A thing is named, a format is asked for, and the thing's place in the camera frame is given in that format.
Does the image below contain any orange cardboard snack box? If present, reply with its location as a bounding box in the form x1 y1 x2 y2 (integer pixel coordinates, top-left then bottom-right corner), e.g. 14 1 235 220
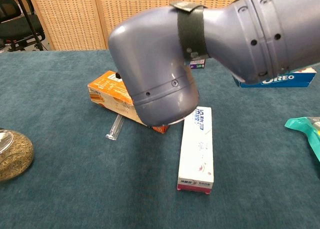
87 70 171 135

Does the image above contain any white toothpaste box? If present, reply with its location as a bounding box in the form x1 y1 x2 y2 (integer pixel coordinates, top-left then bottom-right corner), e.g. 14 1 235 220
176 106 215 196

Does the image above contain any blue carpet table cover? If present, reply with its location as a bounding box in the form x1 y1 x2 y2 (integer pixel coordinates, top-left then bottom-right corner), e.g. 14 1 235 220
0 45 320 229

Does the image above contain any straw in clear wrapper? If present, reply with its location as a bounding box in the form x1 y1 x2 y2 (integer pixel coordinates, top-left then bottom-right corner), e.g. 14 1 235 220
104 113 125 141

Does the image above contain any purple gum box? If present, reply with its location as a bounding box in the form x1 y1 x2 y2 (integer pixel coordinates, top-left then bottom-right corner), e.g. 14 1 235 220
189 58 207 70

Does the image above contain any blue pink Oreo box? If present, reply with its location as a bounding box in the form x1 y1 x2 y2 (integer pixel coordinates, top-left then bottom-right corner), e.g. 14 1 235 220
232 66 317 88

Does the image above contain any black office chair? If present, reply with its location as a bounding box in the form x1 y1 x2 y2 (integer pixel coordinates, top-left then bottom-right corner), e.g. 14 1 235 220
0 0 47 52

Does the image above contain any round jar with black lid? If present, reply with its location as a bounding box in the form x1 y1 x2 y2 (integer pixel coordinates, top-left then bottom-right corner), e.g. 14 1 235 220
0 127 35 182

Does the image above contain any woven wooden folding screen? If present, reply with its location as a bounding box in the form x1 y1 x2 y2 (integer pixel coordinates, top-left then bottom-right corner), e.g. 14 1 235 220
26 0 253 51

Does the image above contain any dark velcro arm strap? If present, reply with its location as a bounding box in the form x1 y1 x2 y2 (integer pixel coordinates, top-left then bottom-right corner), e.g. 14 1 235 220
169 0 206 61

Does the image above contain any teal snack bag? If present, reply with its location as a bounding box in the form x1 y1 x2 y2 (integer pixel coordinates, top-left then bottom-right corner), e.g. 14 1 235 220
284 116 320 163

